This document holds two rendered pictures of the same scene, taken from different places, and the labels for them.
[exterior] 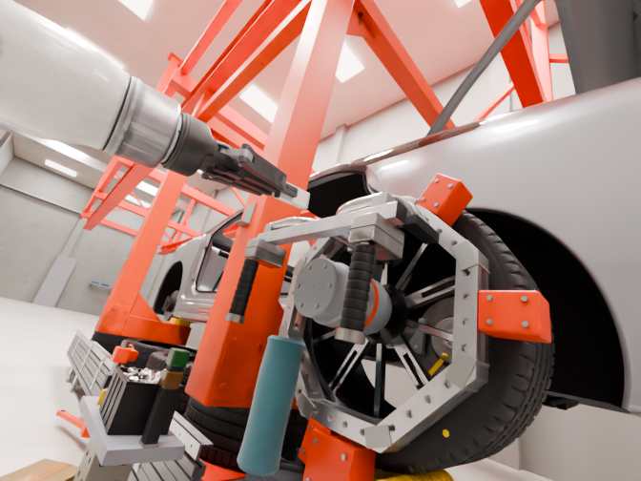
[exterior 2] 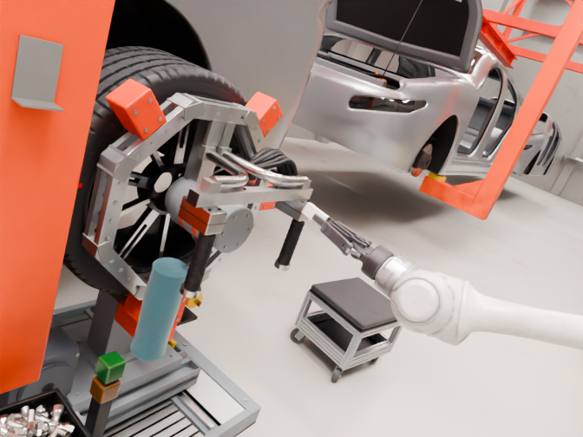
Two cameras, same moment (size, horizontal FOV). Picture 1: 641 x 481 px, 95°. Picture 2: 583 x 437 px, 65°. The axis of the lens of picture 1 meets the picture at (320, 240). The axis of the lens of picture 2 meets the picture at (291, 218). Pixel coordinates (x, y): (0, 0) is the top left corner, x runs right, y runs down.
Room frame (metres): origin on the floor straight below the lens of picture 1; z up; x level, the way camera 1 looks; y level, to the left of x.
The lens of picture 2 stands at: (0.83, 1.02, 1.28)
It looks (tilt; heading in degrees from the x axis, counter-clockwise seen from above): 18 degrees down; 251
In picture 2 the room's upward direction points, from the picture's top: 20 degrees clockwise
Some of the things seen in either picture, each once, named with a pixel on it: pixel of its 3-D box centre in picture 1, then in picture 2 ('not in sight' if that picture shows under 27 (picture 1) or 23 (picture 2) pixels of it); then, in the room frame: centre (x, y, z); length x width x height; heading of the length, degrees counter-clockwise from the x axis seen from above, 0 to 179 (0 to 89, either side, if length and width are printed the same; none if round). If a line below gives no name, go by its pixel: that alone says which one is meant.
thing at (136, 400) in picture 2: not in sight; (109, 369); (0.81, -0.29, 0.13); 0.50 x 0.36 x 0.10; 41
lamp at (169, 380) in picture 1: (170, 379); (105, 387); (0.82, 0.29, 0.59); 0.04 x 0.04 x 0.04; 41
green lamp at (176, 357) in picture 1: (177, 357); (110, 367); (0.82, 0.29, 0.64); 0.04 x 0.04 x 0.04; 41
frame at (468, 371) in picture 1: (363, 305); (190, 200); (0.72, -0.14, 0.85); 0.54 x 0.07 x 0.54; 41
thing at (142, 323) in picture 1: (160, 319); not in sight; (2.74, 1.22, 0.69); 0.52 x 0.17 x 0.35; 131
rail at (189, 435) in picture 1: (116, 387); not in sight; (2.03, 1.00, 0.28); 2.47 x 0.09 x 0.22; 41
